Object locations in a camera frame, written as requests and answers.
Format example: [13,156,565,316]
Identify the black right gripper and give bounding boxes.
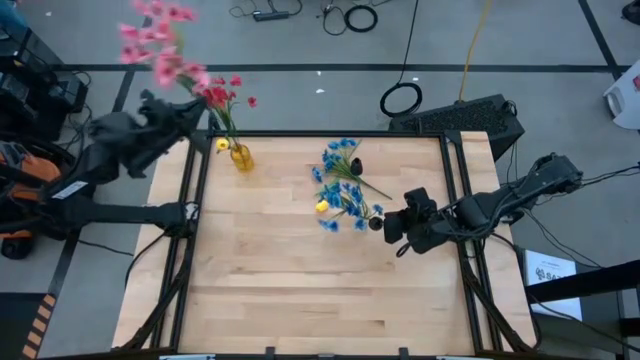
[384,187,454,255]

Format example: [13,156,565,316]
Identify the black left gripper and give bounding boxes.
[130,89,207,151]

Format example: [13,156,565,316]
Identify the red artificial flower bunch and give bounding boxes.
[202,74,259,151]

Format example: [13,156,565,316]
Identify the pink artificial flower bunch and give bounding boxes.
[117,0,214,101]

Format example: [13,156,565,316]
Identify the blue artificial flower bunch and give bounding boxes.
[311,137,394,200]
[313,180,386,234]

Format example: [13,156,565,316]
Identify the amber glass vase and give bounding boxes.
[229,142,255,174]

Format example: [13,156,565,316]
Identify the black power strip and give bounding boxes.
[252,10,291,23]

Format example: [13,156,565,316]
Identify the small black box device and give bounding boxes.
[47,69,89,114]

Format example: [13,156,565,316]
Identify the black perforated computer case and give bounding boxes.
[388,93,526,162]

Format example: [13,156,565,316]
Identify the orange vacuum cleaner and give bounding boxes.
[0,139,64,261]

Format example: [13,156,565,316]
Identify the white printed sign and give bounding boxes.
[522,248,585,322]

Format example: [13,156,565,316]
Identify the black equipment case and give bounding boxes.
[0,19,64,86]

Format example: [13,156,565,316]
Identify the black metal bar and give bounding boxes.
[524,259,640,304]

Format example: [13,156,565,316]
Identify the person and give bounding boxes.
[0,0,29,31]

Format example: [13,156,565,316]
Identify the black orange striped mat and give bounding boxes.
[0,292,57,360]

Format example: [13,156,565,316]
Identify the white box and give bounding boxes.
[602,59,640,132]

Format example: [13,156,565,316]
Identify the black floor object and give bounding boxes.
[621,0,640,26]

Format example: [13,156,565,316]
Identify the black aluminium table frame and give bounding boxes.
[117,112,539,360]

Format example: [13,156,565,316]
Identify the large coiled black cable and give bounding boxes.
[378,0,424,119]

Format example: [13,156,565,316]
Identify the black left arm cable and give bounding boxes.
[123,229,169,291]

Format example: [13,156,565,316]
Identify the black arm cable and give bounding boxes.
[123,229,169,291]
[579,163,640,187]

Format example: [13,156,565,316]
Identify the black vacuum hose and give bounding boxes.
[0,130,91,234]

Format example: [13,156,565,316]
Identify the small coiled black cable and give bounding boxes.
[343,4,379,34]

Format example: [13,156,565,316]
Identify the yellow cable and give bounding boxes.
[457,0,496,104]

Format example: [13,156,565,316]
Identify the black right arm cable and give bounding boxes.
[579,163,640,187]

